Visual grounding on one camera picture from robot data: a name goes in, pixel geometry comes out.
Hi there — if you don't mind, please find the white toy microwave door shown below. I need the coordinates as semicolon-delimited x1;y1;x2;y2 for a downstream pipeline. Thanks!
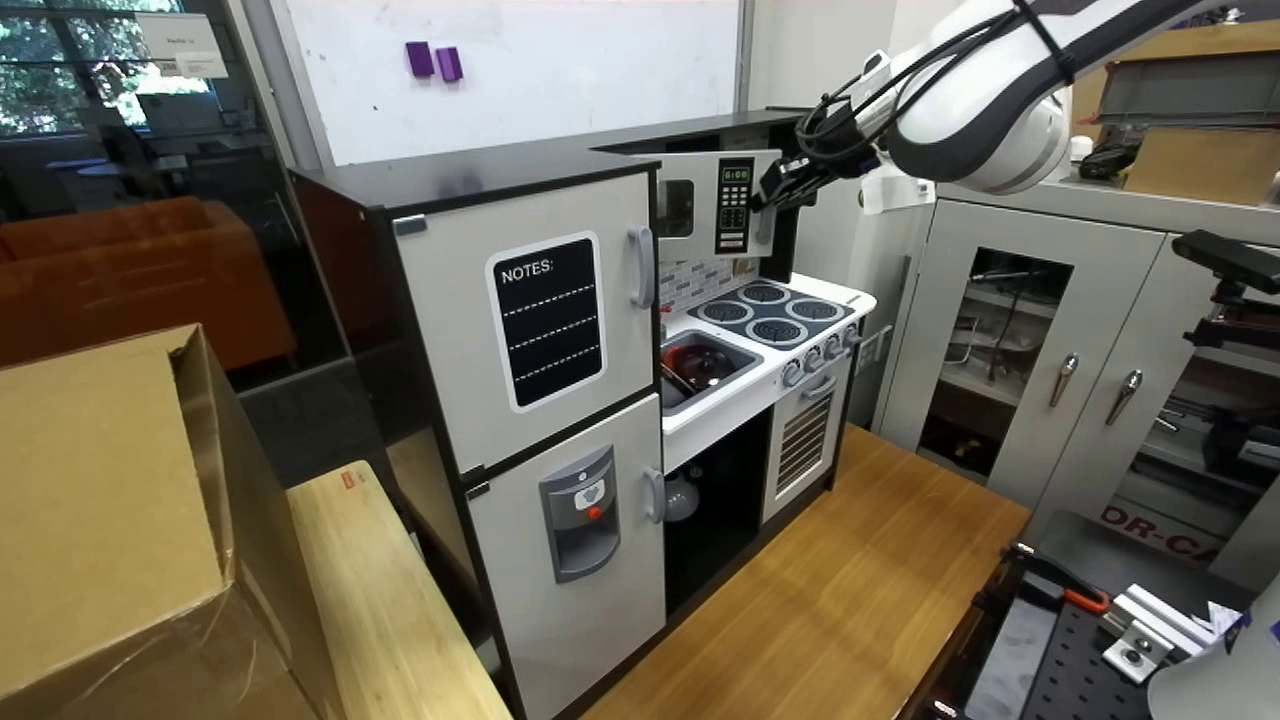
657;146;776;258

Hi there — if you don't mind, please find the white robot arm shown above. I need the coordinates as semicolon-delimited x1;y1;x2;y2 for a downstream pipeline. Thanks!
750;0;1225;210

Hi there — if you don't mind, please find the white upper fridge door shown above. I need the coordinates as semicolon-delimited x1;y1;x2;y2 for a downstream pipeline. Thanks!
395;173;657;472

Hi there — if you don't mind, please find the white fridge door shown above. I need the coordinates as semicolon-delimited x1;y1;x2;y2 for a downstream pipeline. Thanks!
466;397;664;720
395;173;657;472

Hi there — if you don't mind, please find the white toy oven door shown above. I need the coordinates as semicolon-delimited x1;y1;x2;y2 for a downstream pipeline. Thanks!
761;358;849;522

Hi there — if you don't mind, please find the white lower fridge door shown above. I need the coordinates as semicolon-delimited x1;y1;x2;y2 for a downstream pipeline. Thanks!
466;397;664;720

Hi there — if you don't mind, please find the toy play kitchen unit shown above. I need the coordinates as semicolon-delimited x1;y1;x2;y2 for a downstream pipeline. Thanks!
289;110;871;720

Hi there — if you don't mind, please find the grey ball under sink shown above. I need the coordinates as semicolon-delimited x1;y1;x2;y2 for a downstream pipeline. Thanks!
664;481;701;522

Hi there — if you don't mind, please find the wooden side table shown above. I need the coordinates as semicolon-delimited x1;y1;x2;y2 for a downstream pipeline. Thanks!
289;459;513;720

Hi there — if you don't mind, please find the white metal cabinet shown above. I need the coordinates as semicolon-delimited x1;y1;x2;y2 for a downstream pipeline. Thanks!
874;183;1280;585

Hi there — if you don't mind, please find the black orange bar clamp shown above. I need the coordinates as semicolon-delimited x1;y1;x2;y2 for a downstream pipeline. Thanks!
1006;542;1111;616

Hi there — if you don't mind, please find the large cardboard box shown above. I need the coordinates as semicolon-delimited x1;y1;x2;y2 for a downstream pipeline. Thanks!
0;322;339;720

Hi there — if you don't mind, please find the aluminium extrusion block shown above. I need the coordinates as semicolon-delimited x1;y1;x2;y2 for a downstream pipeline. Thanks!
1105;585;1245;684

